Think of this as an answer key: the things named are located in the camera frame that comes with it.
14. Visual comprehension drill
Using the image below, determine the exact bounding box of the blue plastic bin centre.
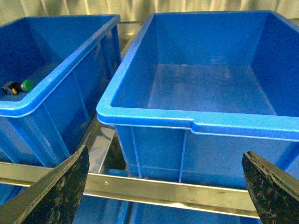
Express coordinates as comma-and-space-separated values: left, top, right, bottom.
96, 11, 299, 189

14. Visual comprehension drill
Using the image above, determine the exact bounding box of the green push button lying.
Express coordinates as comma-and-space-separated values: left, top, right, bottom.
1, 79, 34, 95

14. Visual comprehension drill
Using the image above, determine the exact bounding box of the metal rack front rail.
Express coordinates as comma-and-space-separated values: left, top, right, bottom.
0, 161, 260, 219

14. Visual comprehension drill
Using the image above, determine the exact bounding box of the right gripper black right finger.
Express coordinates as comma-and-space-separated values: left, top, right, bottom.
242, 151, 299, 224

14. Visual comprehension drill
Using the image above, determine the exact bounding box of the blue bin lower shelf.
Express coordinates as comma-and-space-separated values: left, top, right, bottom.
129, 203, 261, 224

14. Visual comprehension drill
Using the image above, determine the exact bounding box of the blue plastic bin left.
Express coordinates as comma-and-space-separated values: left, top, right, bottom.
0, 14, 121, 167

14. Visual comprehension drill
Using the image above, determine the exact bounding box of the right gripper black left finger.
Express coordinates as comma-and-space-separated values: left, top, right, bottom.
0, 146, 89, 224

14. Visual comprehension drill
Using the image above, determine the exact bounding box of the blue plastic bin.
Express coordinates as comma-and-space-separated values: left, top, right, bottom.
0, 14, 121, 167
96, 11, 299, 189

